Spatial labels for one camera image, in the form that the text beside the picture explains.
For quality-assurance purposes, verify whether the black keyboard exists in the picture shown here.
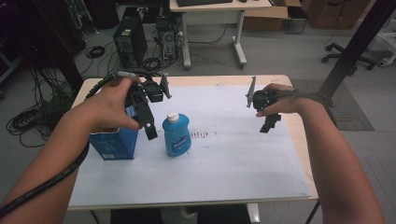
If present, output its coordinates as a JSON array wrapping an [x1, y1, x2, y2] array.
[[176, 0, 234, 7]]

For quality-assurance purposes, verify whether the black computer tower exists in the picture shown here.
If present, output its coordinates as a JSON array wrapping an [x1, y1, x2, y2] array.
[[112, 15, 149, 70]]

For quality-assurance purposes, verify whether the grey floor mat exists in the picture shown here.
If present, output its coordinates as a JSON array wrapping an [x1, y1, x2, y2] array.
[[290, 78, 375, 132]]

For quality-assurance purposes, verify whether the brown cardboard box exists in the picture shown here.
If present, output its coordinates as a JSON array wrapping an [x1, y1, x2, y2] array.
[[242, 0, 304, 32]]

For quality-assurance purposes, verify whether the blue cardboard box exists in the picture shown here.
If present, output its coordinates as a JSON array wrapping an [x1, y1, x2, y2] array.
[[89, 105, 140, 161]]

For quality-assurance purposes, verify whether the black sleeved gripper cable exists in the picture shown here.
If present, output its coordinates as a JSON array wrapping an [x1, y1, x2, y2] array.
[[0, 70, 138, 219]]

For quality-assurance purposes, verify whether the thin dark gripper cable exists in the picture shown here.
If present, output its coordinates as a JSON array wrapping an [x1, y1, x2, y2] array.
[[279, 89, 325, 104]]

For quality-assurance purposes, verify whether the coiled black cable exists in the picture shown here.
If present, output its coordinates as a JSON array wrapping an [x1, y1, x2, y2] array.
[[84, 45, 106, 60]]

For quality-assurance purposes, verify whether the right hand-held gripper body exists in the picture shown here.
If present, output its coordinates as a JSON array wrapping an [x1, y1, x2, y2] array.
[[245, 76, 278, 112]]

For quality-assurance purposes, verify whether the blue bottle with white cap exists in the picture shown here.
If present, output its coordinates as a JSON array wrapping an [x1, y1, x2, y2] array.
[[162, 111, 192, 158]]

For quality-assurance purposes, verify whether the black metal frame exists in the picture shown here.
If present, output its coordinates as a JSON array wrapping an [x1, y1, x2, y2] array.
[[18, 0, 86, 95]]

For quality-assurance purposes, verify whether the black metal stand post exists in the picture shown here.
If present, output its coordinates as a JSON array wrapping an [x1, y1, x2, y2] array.
[[317, 0, 396, 108]]

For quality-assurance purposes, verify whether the white desk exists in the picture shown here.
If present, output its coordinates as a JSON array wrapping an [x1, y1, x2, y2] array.
[[169, 0, 274, 70]]

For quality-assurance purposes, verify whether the open computer case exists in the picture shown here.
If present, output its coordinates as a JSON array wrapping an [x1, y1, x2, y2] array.
[[155, 17, 178, 63]]

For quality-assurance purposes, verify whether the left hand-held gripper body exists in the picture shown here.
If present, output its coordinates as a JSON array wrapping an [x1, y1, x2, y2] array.
[[125, 72, 173, 108]]

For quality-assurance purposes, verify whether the person's right hand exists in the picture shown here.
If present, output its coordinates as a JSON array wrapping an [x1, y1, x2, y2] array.
[[255, 82, 306, 119]]

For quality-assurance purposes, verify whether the wooden cabinet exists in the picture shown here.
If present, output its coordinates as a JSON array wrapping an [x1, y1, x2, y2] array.
[[300, 0, 372, 31]]

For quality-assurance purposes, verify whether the white equipment base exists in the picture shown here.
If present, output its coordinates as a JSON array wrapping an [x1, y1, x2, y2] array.
[[373, 28, 396, 68]]

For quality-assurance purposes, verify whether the white table sheet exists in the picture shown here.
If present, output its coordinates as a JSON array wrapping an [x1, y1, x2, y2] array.
[[68, 84, 313, 208]]

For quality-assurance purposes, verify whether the bundle of black floor cables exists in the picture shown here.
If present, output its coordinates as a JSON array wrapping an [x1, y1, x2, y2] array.
[[6, 66, 77, 149]]

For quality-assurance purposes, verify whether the black office chair base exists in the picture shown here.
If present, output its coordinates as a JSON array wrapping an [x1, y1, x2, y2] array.
[[320, 42, 378, 72]]

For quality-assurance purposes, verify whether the person's left hand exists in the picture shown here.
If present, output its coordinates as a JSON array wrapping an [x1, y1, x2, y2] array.
[[78, 77, 143, 134]]

